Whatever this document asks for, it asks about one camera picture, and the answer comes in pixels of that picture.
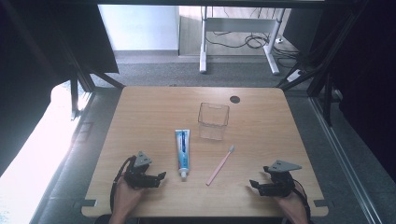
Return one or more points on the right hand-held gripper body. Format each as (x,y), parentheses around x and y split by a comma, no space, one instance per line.
(281,182)

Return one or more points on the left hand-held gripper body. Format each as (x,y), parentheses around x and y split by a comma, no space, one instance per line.
(140,179)

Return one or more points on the person's left hand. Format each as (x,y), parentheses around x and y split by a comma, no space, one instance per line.
(126,197)

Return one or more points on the person's right hand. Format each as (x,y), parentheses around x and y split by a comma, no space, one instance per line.
(291,203)

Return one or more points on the white and blue toothpaste tube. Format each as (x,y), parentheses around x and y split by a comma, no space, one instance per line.
(182,152)

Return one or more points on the pink toothbrush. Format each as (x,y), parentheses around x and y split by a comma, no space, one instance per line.
(219,166)

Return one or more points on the clear plastic cup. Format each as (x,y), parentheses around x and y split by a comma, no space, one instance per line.
(213,121)

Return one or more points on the black round table grommet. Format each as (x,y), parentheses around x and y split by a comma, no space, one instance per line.
(235,99)

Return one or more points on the white power strip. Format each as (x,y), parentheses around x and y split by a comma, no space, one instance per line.
(294,75)

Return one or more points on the black curtain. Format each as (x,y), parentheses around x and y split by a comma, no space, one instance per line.
(37,46)
(367,77)

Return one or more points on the grey aluminium floor rail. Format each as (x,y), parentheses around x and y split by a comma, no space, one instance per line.
(342,158)

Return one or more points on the black metal frame strut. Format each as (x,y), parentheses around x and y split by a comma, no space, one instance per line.
(314,68)
(90,77)

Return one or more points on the white metal desk frame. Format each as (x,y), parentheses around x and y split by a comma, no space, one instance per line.
(239,24)

